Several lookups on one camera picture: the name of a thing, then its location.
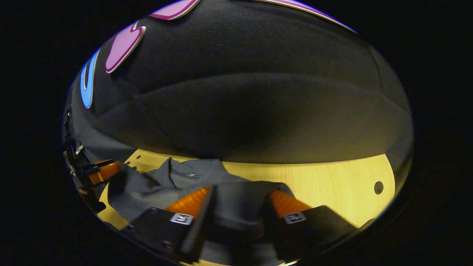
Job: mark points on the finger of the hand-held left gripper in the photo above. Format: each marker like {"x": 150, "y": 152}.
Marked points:
{"x": 105, "y": 173}
{"x": 94, "y": 167}

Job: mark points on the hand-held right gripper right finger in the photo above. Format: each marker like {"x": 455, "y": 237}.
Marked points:
{"x": 271, "y": 229}

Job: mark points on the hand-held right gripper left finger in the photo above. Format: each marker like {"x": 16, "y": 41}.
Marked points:
{"x": 201, "y": 221}

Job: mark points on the grey polo shirt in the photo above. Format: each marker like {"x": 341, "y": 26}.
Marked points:
{"x": 236, "y": 207}

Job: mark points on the black backdrop cloth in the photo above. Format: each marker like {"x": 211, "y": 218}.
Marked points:
{"x": 258, "y": 92}

